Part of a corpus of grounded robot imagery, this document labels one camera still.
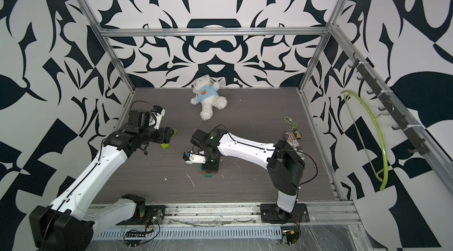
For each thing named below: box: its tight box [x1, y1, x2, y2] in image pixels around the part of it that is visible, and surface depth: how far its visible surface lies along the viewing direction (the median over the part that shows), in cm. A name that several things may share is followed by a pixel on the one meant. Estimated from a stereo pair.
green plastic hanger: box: [340, 90, 389, 192], surface depth 62 cm
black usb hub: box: [125, 231, 147, 238], surface depth 74 cm
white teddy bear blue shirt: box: [189, 74, 228, 121], surface depth 110 cm
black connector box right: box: [281, 229, 300, 246], surface depth 73 cm
